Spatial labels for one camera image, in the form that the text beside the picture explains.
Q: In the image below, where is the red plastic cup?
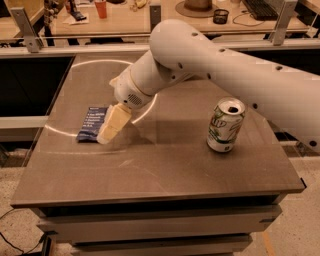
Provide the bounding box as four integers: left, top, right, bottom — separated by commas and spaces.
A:
94, 0, 107, 19

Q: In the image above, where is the grey metal rail bracket left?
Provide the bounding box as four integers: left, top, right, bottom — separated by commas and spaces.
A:
11, 7, 43, 53

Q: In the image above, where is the grey metal rail bracket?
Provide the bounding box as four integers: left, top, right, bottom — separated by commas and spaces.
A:
149, 4, 161, 30
11, 7, 43, 53
270, 0, 298, 46

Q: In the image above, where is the grey metal rail bracket right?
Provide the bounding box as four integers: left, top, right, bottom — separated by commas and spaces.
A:
270, 0, 298, 46

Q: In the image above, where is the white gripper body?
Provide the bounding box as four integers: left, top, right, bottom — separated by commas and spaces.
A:
114, 66, 153, 109

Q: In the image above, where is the grey metal rail bracket middle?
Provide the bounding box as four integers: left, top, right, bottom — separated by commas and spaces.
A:
149, 4, 161, 30

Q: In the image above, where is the black keyboard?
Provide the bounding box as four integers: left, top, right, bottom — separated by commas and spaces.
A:
242, 0, 278, 21

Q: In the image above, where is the white green soda can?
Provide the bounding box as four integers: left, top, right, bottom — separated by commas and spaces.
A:
207, 97, 246, 153

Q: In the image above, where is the black floor cable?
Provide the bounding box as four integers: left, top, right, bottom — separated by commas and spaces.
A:
0, 208, 48, 256

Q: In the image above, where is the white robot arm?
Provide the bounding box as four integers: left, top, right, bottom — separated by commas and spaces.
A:
97, 19, 320, 152

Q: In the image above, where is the black mesh pen cup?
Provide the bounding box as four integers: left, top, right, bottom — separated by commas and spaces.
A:
213, 9, 229, 25

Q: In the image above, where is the tan brimmed hat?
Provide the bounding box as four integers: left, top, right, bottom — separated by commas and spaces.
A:
175, 0, 217, 18

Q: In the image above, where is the dark blue rxbar wrapper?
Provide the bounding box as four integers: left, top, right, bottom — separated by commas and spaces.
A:
76, 107, 107, 143

